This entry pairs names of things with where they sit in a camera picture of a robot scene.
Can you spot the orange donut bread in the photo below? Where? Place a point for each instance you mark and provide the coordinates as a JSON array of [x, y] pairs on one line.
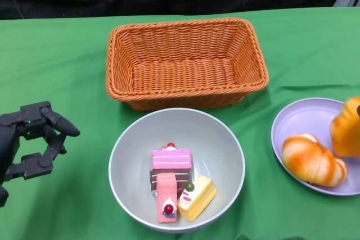
[[346, 133]]

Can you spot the green tablecloth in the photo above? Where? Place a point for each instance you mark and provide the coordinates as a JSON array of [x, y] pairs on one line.
[[56, 68]]

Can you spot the slim pink cherry cake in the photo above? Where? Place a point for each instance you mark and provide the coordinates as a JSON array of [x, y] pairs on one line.
[[166, 192]]

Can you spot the yellow cake slice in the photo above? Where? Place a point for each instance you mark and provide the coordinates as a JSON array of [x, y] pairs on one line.
[[199, 198]]

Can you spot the chocolate layered cake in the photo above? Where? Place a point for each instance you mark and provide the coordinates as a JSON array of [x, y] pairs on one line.
[[182, 178]]

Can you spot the striped croissant bread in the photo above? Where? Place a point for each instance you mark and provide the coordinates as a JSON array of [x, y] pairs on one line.
[[309, 161]]

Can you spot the pink layered cake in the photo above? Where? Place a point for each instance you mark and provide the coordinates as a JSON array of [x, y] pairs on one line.
[[171, 160]]

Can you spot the lavender plate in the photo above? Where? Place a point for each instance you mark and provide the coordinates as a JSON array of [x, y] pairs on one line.
[[303, 119]]

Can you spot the pale green bowl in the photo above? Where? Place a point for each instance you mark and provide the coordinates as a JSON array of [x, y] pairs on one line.
[[135, 153]]

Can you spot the orange wicker basket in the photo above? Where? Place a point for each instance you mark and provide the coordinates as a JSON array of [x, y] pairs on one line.
[[182, 54]]

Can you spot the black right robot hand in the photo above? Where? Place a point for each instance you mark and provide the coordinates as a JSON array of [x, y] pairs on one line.
[[358, 110]]

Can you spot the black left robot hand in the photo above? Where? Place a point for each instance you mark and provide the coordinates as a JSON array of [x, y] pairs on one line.
[[11, 138]]

